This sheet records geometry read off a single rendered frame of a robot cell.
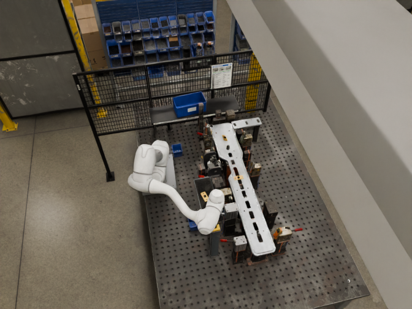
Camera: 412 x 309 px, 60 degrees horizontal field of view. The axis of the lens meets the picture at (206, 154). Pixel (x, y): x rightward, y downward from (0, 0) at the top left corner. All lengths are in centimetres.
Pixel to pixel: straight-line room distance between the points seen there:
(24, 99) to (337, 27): 486
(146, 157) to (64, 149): 258
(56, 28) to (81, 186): 180
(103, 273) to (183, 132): 165
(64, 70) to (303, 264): 347
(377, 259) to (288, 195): 312
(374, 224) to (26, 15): 424
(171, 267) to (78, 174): 204
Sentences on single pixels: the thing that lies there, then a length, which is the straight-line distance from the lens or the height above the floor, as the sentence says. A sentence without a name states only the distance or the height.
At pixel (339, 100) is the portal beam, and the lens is 30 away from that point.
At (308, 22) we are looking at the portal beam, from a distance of 35.
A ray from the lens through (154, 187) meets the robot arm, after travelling 244.
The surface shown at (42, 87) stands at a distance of 493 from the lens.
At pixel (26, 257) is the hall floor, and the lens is 422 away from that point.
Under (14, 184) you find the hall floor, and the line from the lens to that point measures 480.
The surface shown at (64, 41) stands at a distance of 451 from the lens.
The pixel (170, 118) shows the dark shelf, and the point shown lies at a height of 103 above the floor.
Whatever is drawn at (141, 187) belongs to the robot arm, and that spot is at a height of 148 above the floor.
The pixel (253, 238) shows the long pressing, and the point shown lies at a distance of 280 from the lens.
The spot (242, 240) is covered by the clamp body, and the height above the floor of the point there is 106.
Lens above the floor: 350
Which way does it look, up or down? 51 degrees down
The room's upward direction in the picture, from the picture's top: 1 degrees clockwise
